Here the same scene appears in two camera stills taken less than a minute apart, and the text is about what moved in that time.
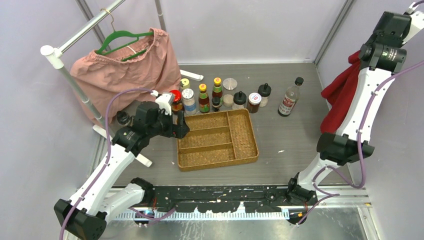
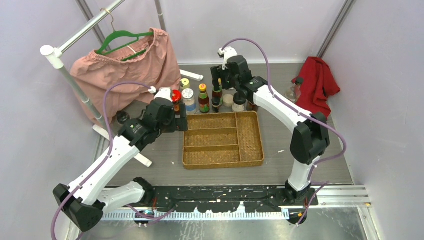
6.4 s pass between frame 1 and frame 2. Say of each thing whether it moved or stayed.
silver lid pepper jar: stayed
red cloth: moved
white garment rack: stayed
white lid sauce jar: stayed
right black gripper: moved
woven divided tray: moved
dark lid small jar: stayed
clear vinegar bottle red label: stayed
